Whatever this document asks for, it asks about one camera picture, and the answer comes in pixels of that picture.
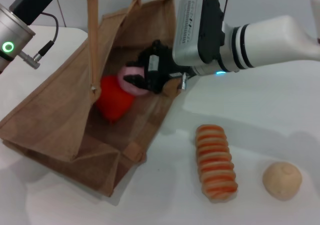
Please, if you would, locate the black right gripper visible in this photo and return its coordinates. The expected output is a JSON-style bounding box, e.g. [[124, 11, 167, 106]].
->
[[123, 39, 187, 96]]

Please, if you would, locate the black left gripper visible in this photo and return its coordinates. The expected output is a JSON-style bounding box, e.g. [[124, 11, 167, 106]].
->
[[8, 0, 69, 26]]

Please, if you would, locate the pink toy peach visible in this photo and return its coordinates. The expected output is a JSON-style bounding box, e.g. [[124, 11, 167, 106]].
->
[[117, 65, 151, 97]]

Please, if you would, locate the orange toy fruit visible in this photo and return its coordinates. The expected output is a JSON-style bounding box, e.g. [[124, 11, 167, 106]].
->
[[95, 75, 137, 122]]

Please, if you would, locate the brown jute handbag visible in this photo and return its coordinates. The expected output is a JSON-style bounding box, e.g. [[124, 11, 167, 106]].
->
[[0, 0, 182, 198]]

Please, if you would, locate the orange striped toy bread roll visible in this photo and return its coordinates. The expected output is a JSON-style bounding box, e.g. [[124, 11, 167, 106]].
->
[[194, 124, 238, 200]]

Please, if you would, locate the beige round toy bun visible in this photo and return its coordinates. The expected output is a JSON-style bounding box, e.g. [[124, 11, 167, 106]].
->
[[261, 161, 303, 202]]

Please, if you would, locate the black cable with silver plug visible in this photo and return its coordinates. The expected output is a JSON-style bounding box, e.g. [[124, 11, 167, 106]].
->
[[179, 72, 191, 91], [19, 11, 60, 70]]

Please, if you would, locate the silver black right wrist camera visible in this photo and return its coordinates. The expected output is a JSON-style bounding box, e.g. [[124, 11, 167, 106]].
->
[[171, 0, 227, 68]]

